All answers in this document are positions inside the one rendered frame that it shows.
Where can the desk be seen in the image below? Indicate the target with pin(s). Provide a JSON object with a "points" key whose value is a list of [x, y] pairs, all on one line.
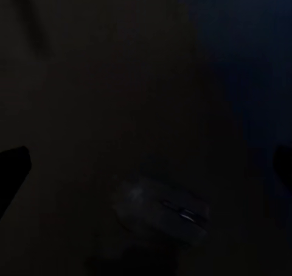
{"points": [[198, 92]]}

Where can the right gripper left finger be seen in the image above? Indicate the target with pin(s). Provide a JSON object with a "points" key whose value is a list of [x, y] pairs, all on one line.
{"points": [[15, 165]]}

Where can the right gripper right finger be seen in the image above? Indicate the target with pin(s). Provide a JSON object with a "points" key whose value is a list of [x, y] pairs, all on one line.
{"points": [[282, 164]]}

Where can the mouse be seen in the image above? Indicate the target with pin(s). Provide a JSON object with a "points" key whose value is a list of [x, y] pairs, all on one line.
{"points": [[163, 214]]}

